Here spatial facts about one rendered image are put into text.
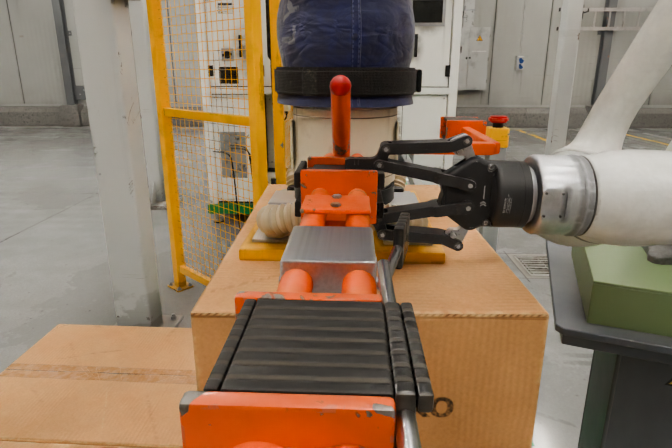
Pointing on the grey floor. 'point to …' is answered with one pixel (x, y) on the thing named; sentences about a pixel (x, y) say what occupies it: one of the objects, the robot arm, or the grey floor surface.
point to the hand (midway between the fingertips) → (342, 189)
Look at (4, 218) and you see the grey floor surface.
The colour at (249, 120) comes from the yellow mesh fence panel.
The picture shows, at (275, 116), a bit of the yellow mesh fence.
